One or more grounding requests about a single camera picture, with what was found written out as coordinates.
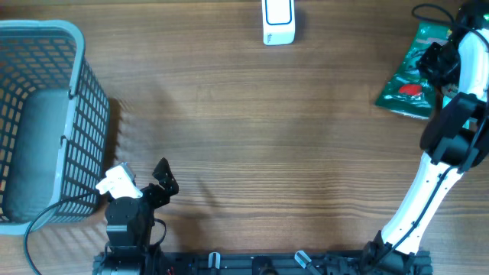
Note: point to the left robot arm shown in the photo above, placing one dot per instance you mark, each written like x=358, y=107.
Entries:
x=130, y=219

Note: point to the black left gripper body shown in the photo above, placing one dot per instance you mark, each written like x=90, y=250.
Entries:
x=154, y=197

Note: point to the green 3M gloves package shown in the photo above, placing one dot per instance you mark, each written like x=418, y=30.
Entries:
x=407, y=93

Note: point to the white barcode scanner box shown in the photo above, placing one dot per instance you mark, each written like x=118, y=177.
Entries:
x=278, y=17

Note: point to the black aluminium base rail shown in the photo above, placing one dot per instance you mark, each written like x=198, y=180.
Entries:
x=226, y=264

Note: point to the light blue tissue pack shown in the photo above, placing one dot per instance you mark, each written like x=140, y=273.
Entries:
x=447, y=101

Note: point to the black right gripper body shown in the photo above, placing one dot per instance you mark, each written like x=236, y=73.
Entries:
x=444, y=60

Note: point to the grey plastic shopping basket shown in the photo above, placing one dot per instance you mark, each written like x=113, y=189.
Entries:
x=54, y=125

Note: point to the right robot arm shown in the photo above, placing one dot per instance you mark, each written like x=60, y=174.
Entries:
x=453, y=142

